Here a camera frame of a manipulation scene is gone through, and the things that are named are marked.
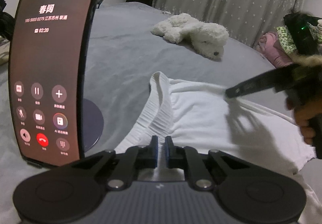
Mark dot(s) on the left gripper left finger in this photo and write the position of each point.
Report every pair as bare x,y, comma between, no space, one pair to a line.
140,156

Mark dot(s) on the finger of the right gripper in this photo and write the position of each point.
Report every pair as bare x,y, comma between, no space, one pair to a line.
277,78

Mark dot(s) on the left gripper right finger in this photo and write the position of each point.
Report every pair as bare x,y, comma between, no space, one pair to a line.
179,157

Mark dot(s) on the white garment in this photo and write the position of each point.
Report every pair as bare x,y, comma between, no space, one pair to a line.
198,115

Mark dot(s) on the person right hand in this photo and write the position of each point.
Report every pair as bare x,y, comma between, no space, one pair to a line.
302,115

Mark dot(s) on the green patterned cloth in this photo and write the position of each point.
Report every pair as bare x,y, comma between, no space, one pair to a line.
286,40

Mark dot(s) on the purple quilted jacket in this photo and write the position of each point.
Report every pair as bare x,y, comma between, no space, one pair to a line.
269,46

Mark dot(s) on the round phone stand base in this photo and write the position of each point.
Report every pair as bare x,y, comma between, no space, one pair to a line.
92,124

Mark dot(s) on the white plush dog toy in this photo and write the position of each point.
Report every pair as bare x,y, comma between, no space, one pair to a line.
207,39

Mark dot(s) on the grey bed sheet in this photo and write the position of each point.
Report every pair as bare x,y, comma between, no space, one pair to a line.
122,56

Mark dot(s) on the black smartphone showing call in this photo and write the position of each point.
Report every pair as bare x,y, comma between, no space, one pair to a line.
46,72

